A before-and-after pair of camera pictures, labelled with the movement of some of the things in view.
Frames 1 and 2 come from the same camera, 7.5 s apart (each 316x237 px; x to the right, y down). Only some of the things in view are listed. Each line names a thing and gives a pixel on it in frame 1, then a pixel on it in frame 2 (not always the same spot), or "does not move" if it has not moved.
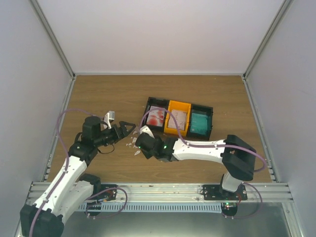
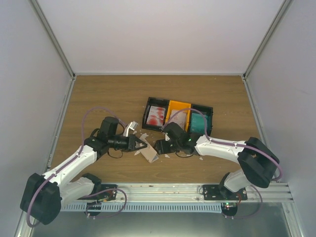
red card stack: (156, 116) does not move
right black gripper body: (148, 155) → (175, 147)
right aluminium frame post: (284, 8) does not move
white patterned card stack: (180, 117) does not move
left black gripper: (122, 129) → (132, 139)
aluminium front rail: (177, 191) does not move
